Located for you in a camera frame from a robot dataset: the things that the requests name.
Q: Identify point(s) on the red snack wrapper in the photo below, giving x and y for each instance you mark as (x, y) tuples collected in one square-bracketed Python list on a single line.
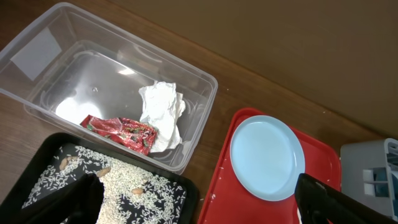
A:
[(136, 136)]

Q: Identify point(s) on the clear plastic bin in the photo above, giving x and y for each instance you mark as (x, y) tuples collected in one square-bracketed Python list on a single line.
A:
[(69, 63)]

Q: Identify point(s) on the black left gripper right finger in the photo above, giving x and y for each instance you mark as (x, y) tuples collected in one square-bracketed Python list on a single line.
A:
[(318, 203)]

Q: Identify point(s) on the grey dishwasher rack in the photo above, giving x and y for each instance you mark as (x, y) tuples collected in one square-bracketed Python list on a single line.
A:
[(369, 174)]

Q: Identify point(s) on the black waste tray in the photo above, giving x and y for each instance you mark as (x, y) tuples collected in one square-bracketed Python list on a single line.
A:
[(12, 204)]

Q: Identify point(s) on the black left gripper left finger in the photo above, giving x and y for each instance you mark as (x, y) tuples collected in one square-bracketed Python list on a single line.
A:
[(78, 202)]

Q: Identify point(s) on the food scraps with rice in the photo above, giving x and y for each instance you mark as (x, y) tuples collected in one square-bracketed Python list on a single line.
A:
[(131, 194)]

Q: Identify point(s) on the white napkin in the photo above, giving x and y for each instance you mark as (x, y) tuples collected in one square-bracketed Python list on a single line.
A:
[(162, 106)]

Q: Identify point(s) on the light blue plate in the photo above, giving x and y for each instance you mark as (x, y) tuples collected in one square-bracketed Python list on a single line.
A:
[(267, 158)]

